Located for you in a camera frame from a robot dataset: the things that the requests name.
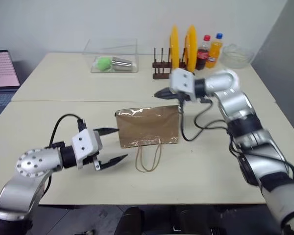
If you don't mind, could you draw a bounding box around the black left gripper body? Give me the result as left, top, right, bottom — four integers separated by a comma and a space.
80, 129, 104, 172

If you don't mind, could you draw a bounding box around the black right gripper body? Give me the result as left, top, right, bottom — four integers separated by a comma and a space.
170, 88, 190, 102

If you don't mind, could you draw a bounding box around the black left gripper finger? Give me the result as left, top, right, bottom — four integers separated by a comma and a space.
99, 154, 129, 171
93, 127, 120, 138

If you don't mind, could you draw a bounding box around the brown paper bag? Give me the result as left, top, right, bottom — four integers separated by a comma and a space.
114, 105, 181, 173

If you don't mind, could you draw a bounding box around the dark wooden dish rack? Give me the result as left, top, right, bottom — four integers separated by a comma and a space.
151, 47, 187, 80

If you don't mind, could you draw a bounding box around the yellow plate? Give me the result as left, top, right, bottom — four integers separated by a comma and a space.
184, 24, 199, 72
169, 24, 181, 71

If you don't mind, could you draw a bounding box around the cola bottle red cap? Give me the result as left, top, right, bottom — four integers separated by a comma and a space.
195, 34, 212, 71

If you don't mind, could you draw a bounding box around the silver metal cup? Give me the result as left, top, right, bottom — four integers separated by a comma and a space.
111, 56, 134, 72

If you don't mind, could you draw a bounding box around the orange soda bottle blue cap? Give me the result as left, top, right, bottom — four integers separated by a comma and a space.
205, 32, 223, 70

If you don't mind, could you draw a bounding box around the dark rounded shape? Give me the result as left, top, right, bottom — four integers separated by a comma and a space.
114, 206, 148, 235

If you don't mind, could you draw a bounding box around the green fuzzy ball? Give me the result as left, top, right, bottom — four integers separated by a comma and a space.
95, 56, 113, 72

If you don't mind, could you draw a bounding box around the clear acrylic box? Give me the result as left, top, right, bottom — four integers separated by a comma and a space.
83, 38, 140, 74

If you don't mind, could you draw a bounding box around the clear glass bowl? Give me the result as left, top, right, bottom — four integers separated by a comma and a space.
221, 43, 255, 70

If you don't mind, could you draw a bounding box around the open laptop pink screen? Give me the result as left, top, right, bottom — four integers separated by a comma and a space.
0, 49, 22, 126

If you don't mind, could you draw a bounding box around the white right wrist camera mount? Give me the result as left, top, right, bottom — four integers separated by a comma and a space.
169, 68, 197, 102

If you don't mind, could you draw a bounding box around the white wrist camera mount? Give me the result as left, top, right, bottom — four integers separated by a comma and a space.
169, 68, 197, 102
71, 129, 104, 170

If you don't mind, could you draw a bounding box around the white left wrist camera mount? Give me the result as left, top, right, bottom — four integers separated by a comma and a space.
71, 129, 104, 170

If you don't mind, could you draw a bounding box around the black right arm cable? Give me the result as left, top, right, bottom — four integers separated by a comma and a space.
177, 97, 232, 142

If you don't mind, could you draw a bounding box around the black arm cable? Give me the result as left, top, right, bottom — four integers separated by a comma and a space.
49, 113, 87, 149
177, 97, 232, 142

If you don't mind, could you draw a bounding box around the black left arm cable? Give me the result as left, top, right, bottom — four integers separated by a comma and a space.
49, 113, 87, 149

